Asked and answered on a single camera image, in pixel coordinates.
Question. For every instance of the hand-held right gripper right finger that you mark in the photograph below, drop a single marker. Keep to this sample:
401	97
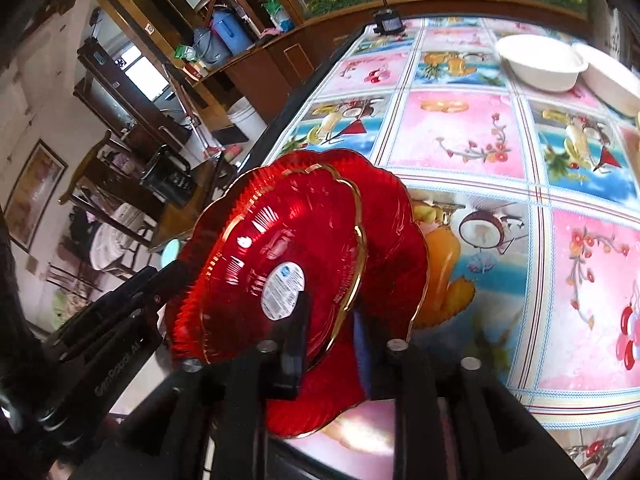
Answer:
364	360

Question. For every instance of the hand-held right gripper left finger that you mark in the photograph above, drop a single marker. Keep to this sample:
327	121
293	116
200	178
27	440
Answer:
292	355

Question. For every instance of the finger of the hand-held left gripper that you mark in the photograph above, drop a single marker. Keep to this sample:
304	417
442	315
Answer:
160	285

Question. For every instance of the small red gold-rimmed glass plate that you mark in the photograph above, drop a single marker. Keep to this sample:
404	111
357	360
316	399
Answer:
280	240

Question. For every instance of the large red glass plate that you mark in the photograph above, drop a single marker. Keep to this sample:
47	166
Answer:
392	210

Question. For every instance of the white bowl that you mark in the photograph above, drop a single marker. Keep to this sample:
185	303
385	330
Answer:
542	62
610	77

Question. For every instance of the teal round object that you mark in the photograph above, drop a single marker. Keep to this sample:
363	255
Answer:
172	255

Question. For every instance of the small wooden table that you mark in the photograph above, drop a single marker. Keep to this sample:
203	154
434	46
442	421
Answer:
175	225

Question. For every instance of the striped white cloth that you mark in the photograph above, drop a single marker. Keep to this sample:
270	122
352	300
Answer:
107	250

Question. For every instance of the black pot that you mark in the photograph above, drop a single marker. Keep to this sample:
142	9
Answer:
170	177

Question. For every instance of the wooden chair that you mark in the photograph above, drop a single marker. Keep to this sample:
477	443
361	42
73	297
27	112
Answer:
95	175

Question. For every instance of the framed picture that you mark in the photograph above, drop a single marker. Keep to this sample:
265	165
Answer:
35	195

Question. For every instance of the dark wooden shelf unit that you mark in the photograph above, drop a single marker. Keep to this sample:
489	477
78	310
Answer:
125	102

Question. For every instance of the white bucket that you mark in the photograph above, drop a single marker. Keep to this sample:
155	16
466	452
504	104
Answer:
245	115

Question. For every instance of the fruit-print tablecloth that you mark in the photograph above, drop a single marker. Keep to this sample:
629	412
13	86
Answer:
475	160

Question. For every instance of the green packet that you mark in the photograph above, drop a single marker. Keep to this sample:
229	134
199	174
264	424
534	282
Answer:
184	52

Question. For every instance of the grey water jug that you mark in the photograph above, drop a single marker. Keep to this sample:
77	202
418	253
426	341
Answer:
210	46

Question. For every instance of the blue water jug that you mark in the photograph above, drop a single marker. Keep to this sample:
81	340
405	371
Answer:
230	32

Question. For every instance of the brown wooden sideboard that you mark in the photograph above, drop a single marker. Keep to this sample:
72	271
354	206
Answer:
295	60

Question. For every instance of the green white plastic bags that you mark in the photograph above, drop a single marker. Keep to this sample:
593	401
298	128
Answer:
276	12

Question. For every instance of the small black device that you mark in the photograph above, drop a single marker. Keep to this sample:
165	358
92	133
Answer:
387	22

